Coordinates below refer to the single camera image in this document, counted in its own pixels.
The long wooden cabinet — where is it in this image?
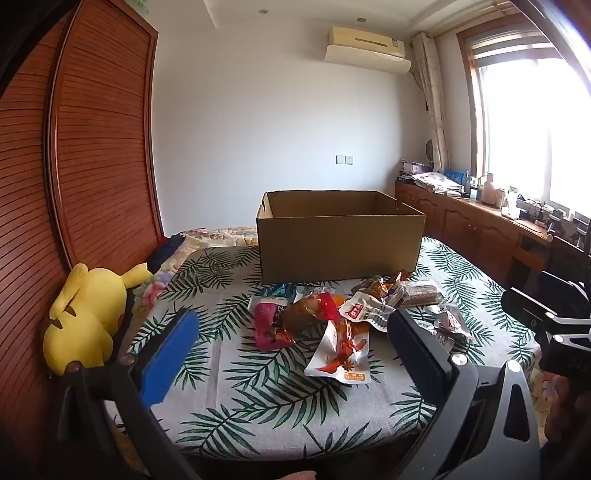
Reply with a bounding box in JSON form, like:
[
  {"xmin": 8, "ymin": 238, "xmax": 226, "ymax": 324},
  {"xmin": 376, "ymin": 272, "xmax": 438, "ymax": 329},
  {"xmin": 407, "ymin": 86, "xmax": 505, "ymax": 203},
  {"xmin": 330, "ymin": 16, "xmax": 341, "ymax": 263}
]
[{"xmin": 394, "ymin": 180, "xmax": 591, "ymax": 296}]

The wooden louvered wardrobe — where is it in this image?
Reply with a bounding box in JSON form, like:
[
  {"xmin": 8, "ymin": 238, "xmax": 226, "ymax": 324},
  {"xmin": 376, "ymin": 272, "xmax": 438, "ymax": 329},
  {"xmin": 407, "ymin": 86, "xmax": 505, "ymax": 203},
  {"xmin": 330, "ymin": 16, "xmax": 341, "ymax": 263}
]
[{"xmin": 0, "ymin": 0, "xmax": 166, "ymax": 476}]

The teal white snack packet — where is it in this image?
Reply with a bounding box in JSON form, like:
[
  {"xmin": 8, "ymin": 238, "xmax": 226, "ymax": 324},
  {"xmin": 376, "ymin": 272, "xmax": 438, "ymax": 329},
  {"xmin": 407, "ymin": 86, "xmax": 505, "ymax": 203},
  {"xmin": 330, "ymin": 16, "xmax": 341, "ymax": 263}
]
[{"xmin": 260, "ymin": 282, "xmax": 297, "ymax": 300}]

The white red label packet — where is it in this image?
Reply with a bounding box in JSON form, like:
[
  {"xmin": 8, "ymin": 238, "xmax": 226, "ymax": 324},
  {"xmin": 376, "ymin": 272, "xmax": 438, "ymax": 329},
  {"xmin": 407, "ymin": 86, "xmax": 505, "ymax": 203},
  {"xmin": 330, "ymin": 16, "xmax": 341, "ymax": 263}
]
[{"xmin": 338, "ymin": 295, "xmax": 405, "ymax": 334}]

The pink snack packet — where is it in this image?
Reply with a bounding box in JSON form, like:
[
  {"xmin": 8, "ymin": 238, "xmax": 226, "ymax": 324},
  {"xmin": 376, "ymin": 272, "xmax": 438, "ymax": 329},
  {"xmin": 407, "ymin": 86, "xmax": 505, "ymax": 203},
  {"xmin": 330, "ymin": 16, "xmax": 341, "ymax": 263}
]
[{"xmin": 254, "ymin": 302, "xmax": 297, "ymax": 352}]

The white wall air conditioner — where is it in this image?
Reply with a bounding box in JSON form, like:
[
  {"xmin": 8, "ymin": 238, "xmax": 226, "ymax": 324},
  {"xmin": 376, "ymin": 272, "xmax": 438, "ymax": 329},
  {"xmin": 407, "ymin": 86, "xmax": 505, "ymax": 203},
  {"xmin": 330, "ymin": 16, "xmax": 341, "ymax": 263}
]
[{"xmin": 324, "ymin": 26, "xmax": 413, "ymax": 75}]

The folded patterned white cloth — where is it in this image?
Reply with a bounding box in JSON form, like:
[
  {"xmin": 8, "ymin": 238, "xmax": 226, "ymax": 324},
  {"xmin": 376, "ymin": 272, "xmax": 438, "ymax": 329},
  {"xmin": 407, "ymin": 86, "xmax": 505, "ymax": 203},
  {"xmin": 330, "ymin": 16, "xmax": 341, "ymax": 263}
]
[{"xmin": 411, "ymin": 172, "xmax": 463, "ymax": 195}]

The floral blanket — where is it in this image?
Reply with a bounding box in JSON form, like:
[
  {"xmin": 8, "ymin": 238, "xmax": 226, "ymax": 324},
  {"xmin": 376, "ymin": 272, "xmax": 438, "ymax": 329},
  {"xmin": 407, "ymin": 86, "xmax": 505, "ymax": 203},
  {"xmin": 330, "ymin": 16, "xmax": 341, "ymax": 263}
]
[{"xmin": 134, "ymin": 226, "xmax": 260, "ymax": 306}]

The patterned white curtain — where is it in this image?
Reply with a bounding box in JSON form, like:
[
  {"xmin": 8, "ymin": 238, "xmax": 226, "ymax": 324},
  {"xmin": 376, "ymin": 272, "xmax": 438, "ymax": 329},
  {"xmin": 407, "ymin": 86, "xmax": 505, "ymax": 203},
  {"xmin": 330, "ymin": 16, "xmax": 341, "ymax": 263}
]
[{"xmin": 412, "ymin": 31, "xmax": 451, "ymax": 174}]

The wooden framed window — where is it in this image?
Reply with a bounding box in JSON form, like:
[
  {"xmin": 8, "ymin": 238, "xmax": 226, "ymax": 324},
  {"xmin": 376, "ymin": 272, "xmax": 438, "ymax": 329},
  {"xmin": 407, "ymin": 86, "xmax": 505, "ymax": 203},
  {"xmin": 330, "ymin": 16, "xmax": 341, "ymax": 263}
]
[{"xmin": 457, "ymin": 9, "xmax": 591, "ymax": 217}]

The brown cardboard box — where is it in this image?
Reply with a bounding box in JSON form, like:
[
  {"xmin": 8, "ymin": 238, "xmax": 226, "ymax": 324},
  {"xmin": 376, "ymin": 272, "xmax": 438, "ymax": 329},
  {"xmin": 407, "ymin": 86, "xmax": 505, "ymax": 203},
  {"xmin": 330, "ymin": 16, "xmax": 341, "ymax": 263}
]
[{"xmin": 255, "ymin": 189, "xmax": 426, "ymax": 284}]

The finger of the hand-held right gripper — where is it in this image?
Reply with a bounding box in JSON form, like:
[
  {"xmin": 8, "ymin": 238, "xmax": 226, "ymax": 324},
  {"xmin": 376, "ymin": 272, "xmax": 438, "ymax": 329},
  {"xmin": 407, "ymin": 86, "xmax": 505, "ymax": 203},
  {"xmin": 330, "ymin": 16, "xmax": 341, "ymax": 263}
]
[
  {"xmin": 501, "ymin": 287, "xmax": 573, "ymax": 344},
  {"xmin": 539, "ymin": 271, "xmax": 591, "ymax": 319}
]

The green leaf print cloth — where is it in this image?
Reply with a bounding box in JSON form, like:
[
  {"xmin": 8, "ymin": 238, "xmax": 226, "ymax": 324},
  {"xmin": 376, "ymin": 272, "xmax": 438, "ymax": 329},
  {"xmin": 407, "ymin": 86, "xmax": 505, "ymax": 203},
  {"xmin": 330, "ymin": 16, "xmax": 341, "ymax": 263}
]
[{"xmin": 111, "ymin": 236, "xmax": 543, "ymax": 460}]

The copper foil snack packet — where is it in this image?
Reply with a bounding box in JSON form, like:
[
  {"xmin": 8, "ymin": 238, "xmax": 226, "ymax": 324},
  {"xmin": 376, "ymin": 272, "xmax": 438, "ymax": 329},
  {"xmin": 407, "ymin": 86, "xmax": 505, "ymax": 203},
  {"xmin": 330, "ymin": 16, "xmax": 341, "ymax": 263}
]
[{"xmin": 358, "ymin": 270, "xmax": 411, "ymax": 301}]

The red brown meat packet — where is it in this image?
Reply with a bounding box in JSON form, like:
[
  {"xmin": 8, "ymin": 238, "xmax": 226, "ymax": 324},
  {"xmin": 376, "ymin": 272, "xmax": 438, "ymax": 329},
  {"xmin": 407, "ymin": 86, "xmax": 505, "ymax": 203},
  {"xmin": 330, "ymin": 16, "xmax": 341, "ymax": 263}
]
[{"xmin": 272, "ymin": 292, "xmax": 341, "ymax": 345}]

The white orange snack packet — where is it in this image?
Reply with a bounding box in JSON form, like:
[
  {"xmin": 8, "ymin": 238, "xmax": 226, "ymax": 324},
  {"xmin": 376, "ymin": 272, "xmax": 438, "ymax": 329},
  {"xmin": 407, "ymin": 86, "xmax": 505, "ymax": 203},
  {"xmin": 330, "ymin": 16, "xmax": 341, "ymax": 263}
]
[{"xmin": 305, "ymin": 318, "xmax": 373, "ymax": 385}]

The person's right hand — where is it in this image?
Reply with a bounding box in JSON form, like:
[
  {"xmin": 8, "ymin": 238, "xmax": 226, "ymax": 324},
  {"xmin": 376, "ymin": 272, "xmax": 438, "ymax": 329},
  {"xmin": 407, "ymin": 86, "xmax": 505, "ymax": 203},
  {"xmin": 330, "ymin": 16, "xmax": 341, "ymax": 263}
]
[{"xmin": 544, "ymin": 375, "xmax": 591, "ymax": 455}]

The brown cracker packet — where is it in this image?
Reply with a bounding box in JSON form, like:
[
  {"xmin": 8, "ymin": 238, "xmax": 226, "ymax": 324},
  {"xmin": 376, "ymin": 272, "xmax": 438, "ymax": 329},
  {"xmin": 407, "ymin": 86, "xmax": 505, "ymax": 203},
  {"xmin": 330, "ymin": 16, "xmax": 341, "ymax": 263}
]
[{"xmin": 400, "ymin": 279, "xmax": 445, "ymax": 308}]

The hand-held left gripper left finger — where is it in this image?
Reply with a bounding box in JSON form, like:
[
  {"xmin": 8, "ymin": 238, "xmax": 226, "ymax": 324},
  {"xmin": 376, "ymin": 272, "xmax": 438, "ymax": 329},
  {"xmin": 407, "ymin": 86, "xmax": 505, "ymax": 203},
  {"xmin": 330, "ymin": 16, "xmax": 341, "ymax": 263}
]
[{"xmin": 58, "ymin": 308, "xmax": 204, "ymax": 480}]

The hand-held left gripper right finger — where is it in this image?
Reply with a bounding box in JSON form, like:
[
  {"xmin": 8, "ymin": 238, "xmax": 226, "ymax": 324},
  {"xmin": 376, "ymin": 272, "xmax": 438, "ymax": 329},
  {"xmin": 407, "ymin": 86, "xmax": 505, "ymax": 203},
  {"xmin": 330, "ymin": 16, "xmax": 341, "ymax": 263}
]
[{"xmin": 387, "ymin": 308, "xmax": 543, "ymax": 480}]

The crumpled silver snack packet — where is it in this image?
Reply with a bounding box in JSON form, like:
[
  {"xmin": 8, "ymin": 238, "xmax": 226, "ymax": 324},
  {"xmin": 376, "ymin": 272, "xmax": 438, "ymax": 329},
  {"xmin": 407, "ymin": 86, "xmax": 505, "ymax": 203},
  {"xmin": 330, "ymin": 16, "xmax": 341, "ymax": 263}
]
[{"xmin": 416, "ymin": 305, "xmax": 476, "ymax": 356}]

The yellow plush toy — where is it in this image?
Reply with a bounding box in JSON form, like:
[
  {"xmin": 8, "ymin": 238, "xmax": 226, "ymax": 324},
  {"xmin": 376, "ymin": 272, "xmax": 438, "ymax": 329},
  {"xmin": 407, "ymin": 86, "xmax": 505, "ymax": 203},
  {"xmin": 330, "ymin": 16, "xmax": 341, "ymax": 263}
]
[{"xmin": 43, "ymin": 263, "xmax": 155, "ymax": 376}]

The dark cloth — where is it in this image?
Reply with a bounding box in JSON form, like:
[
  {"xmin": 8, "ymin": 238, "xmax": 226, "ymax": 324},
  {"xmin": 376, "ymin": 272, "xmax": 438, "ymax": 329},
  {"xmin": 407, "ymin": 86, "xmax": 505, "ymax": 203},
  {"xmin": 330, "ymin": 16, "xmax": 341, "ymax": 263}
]
[{"xmin": 148, "ymin": 234, "xmax": 186, "ymax": 271}]

